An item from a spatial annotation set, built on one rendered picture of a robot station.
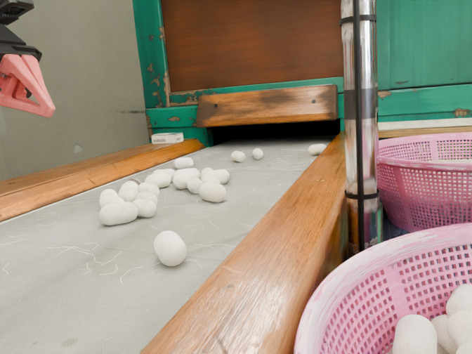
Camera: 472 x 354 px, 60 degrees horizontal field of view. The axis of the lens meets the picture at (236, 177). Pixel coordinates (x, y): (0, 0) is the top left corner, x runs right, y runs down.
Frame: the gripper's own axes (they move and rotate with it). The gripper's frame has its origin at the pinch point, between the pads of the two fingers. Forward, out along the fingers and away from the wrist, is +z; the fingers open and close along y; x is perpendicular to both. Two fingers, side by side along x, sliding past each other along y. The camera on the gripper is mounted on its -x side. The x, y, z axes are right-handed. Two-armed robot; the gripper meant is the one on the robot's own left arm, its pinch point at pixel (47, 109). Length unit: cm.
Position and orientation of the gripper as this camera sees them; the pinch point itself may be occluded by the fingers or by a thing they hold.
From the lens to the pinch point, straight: 56.3
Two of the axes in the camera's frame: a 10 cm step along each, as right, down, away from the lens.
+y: 3.3, -2.1, 9.2
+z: 7.7, 6.2, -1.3
